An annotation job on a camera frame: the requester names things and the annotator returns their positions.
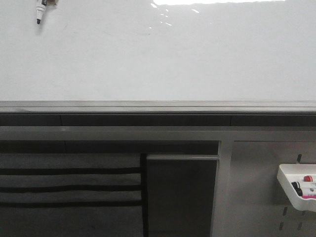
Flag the grey fabric organiser black stripes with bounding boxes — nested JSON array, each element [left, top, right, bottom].
[[0, 154, 148, 237]]

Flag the white plastic marker tray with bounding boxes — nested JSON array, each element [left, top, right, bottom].
[[277, 164, 316, 212]]

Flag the dark grey panel board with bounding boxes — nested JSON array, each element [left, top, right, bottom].
[[147, 158, 217, 237]]

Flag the white whiteboard with metal frame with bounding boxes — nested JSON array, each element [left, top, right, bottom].
[[0, 0, 316, 114]]

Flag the red capped marker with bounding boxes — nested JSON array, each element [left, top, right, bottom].
[[303, 175, 316, 182]]

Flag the black whiteboard marker pen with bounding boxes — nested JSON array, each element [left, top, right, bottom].
[[36, 0, 47, 25]]

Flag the pink marker in tray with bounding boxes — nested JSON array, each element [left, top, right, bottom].
[[302, 194, 316, 199]]

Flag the black capped marker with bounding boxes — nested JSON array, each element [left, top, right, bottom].
[[291, 182, 316, 197]]

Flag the grey metal stand frame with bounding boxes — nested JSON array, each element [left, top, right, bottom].
[[0, 126, 316, 237]]

